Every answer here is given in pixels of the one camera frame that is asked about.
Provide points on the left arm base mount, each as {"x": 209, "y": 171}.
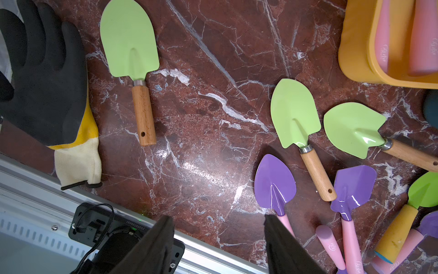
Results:
{"x": 110, "y": 238}

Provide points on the dark teal storage box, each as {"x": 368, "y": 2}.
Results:
{"x": 430, "y": 108}

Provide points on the purple square shovel pink handle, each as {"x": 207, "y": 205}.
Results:
{"x": 353, "y": 187}
{"x": 427, "y": 227}
{"x": 328, "y": 240}

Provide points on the black and yellow glove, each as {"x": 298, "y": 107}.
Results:
{"x": 48, "y": 96}

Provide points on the aluminium front rail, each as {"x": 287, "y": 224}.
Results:
{"x": 36, "y": 197}

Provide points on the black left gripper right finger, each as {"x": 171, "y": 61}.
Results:
{"x": 284, "y": 253}

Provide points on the green shovel wooden handle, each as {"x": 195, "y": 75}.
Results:
{"x": 353, "y": 128}
{"x": 295, "y": 118}

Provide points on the yellow storage box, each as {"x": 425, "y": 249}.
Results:
{"x": 357, "y": 57}

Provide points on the green trowel yellow handle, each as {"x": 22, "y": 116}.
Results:
{"x": 422, "y": 193}

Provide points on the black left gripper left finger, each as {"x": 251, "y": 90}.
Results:
{"x": 153, "y": 254}

